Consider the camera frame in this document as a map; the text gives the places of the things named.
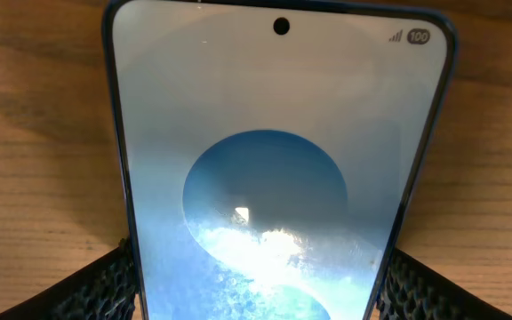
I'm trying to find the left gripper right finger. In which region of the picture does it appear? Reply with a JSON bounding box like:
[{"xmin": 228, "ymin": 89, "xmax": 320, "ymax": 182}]
[{"xmin": 376, "ymin": 249, "xmax": 512, "ymax": 320}]

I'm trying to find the blue Galaxy smartphone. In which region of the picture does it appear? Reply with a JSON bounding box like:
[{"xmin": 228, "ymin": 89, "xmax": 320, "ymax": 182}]
[{"xmin": 102, "ymin": 0, "xmax": 457, "ymax": 320}]

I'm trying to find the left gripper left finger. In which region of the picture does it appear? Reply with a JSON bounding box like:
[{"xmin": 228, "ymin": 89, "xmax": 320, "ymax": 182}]
[{"xmin": 0, "ymin": 238, "xmax": 139, "ymax": 320}]

